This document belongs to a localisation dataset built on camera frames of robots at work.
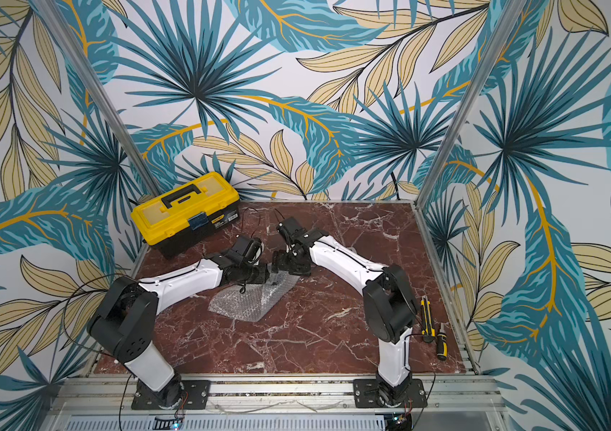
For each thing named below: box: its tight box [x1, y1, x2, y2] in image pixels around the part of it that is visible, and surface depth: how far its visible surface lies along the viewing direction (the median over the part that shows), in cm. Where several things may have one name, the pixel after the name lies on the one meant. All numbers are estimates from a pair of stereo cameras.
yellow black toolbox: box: [131, 171, 240, 259], surface depth 97 cm
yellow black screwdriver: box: [436, 322, 449, 361], surface depth 83 cm
